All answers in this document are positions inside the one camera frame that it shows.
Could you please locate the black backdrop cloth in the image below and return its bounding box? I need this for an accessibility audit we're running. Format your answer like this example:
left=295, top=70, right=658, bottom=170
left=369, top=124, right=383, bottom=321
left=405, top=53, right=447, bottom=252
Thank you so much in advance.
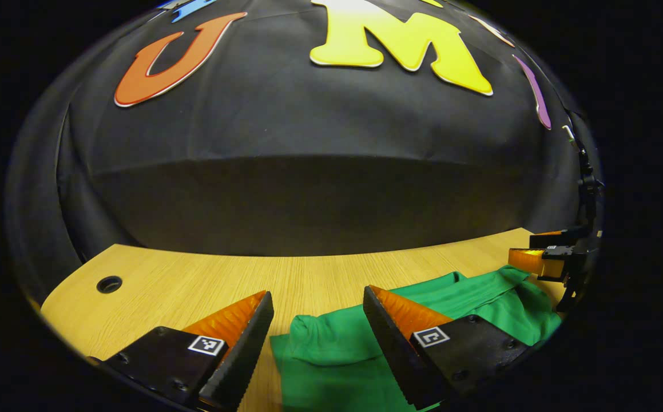
left=5, top=0, right=601, bottom=292

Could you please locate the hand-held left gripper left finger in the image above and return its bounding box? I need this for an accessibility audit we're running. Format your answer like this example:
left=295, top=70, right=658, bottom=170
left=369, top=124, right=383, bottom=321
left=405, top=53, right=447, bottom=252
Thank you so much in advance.
left=88, top=291, right=275, bottom=411

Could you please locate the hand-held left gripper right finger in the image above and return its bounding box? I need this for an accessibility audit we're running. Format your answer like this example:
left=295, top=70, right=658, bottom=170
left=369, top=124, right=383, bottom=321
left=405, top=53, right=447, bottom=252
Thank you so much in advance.
left=363, top=285, right=532, bottom=410

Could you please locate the green T-shirt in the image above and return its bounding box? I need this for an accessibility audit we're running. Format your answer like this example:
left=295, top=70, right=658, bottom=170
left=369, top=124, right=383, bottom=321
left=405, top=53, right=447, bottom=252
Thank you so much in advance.
left=269, top=265, right=562, bottom=412

